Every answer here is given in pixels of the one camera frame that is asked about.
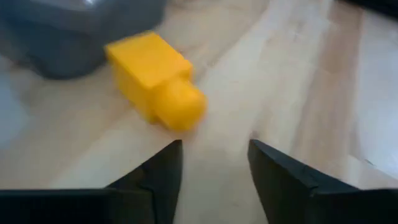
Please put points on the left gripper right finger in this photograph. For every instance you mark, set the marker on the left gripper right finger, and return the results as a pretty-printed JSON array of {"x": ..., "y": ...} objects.
[{"x": 311, "y": 199}]

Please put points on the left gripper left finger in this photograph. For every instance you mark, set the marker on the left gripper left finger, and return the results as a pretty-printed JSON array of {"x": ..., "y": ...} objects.
[{"x": 93, "y": 205}]

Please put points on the yellow single-stud block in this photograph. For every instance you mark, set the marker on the yellow single-stud block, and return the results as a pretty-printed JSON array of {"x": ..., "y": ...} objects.
[{"x": 152, "y": 77}]

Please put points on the dark grey plastic bin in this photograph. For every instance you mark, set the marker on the dark grey plastic bin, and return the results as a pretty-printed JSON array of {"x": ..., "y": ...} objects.
[{"x": 62, "y": 37}]

